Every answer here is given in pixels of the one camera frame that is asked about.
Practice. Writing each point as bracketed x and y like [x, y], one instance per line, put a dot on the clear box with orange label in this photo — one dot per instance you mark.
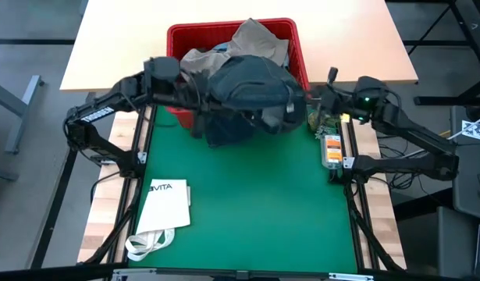
[333, 152]

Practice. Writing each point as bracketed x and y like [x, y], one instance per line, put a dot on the green table mat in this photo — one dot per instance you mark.
[255, 203]

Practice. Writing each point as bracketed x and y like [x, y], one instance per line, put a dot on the black aluminium frame rail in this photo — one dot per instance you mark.
[136, 140]
[360, 218]

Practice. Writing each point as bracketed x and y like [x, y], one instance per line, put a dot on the red plastic laundry bin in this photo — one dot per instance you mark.
[185, 35]

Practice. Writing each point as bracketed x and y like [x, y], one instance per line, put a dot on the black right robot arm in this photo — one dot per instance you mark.
[411, 132]

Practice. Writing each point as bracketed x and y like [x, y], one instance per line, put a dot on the small potted artificial plant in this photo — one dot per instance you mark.
[321, 123]

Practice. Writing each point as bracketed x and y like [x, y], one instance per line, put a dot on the light blue denim garment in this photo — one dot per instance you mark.
[221, 47]

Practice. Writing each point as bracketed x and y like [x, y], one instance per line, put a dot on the small yellow tag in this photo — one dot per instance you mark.
[345, 117]

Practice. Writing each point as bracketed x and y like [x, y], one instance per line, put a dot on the white printed paper tag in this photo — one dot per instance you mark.
[475, 130]

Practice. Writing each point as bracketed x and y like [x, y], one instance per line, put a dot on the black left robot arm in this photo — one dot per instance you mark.
[95, 113]

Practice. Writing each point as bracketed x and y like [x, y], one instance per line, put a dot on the grey metal desk leg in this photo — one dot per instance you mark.
[23, 105]

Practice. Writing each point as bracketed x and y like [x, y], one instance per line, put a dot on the light wooden table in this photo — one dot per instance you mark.
[118, 39]

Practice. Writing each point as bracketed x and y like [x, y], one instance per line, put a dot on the white cloth tote bag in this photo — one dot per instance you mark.
[165, 207]

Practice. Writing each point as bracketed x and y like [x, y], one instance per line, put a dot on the grey cabinet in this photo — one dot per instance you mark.
[471, 183]

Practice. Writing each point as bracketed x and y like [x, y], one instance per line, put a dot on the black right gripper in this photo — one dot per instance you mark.
[335, 99]

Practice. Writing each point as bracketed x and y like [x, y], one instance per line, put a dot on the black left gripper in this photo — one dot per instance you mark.
[196, 93]

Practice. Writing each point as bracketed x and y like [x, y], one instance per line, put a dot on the tan crumpled garment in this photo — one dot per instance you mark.
[255, 41]

